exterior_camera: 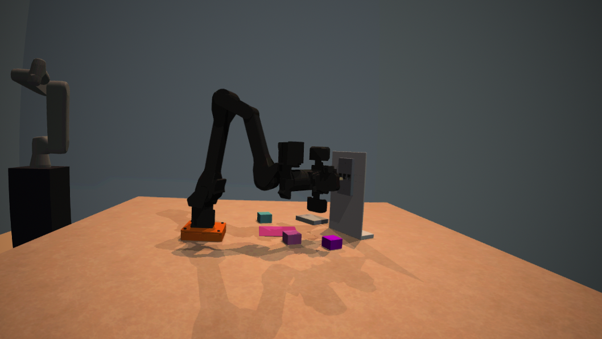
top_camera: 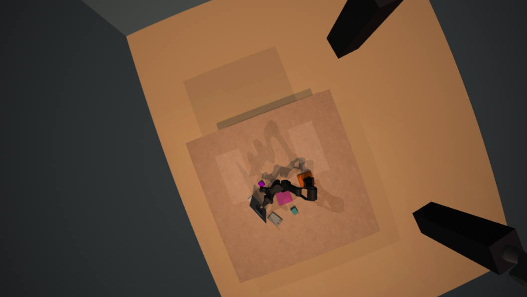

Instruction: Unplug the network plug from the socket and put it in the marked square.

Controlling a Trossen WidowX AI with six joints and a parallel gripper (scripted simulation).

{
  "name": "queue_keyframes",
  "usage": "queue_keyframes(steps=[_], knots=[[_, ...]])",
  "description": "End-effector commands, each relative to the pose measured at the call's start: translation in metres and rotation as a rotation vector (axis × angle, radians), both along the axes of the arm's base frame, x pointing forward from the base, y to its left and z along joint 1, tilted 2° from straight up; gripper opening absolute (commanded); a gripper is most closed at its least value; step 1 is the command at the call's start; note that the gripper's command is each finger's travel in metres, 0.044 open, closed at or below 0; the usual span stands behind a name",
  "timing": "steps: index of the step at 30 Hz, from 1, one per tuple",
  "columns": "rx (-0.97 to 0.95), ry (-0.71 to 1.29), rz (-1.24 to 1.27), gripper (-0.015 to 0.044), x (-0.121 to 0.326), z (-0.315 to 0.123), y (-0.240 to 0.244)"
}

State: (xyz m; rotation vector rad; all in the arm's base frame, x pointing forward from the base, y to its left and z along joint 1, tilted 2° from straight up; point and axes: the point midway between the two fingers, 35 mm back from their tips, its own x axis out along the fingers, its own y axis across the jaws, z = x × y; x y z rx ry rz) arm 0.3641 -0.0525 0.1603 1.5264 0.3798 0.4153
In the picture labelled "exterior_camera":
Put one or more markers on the teal cube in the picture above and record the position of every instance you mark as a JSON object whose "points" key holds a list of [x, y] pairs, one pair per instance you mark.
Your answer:
{"points": [[264, 217]]}

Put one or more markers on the flat magenta square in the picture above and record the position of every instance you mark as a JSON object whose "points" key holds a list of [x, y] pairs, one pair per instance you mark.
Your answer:
{"points": [[274, 230]]}

